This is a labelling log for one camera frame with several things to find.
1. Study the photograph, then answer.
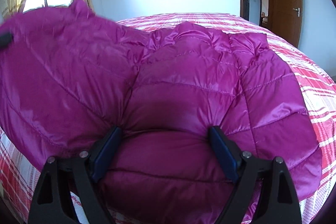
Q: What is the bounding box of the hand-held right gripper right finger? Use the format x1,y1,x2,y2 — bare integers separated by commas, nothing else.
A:
208,125,303,224

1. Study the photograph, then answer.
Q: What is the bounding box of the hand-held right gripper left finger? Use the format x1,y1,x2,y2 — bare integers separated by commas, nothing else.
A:
28,126,124,224

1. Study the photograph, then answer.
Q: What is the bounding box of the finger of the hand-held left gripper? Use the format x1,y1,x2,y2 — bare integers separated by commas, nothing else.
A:
0,33,14,49

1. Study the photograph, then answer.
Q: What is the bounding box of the magenta puffer jacket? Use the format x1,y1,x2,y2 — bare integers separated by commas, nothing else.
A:
0,0,323,224

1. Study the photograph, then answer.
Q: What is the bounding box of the red plaid bed sheet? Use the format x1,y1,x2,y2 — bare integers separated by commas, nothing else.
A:
0,13,336,224

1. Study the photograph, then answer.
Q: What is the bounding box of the brown wooden door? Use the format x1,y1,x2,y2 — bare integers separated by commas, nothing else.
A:
267,0,303,49

